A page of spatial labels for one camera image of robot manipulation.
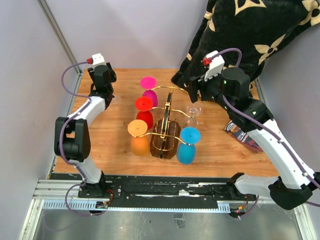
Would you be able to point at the pink wine glass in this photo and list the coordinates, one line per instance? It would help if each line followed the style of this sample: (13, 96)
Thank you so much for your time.
(148, 83)

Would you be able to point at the clear wine glass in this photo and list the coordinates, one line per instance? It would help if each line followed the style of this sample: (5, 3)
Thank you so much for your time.
(115, 99)
(192, 112)

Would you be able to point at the clear wine glass front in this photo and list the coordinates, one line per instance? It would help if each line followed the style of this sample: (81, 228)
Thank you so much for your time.
(192, 112)

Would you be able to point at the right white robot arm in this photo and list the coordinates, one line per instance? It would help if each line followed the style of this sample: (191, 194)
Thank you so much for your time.
(296, 181)

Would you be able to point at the blue wine glass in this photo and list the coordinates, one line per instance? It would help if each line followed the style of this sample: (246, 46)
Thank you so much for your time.
(186, 152)

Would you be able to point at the gold wire glass rack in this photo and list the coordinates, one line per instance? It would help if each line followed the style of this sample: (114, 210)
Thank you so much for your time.
(164, 136)

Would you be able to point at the printed cloth bag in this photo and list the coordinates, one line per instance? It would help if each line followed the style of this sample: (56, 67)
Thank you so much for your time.
(242, 137)

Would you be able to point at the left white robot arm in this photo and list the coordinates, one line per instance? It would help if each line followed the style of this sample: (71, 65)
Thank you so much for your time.
(71, 134)

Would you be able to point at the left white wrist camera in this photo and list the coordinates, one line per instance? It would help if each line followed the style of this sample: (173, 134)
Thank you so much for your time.
(96, 60)

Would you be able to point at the orange wine glass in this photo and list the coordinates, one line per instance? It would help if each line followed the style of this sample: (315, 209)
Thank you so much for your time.
(139, 143)

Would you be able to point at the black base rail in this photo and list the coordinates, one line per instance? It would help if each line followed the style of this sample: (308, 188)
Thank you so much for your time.
(164, 193)

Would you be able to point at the black floral blanket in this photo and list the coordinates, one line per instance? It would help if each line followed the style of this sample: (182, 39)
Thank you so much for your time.
(258, 28)

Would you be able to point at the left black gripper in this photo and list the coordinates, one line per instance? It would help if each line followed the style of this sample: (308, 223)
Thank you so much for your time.
(113, 79)

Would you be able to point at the aluminium corner post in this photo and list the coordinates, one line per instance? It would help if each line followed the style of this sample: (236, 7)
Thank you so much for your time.
(44, 6)

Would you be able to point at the red wine glass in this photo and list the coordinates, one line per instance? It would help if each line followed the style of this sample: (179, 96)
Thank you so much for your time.
(144, 104)

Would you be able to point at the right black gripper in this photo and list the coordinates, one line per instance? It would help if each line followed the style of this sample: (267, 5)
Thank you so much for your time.
(196, 84)

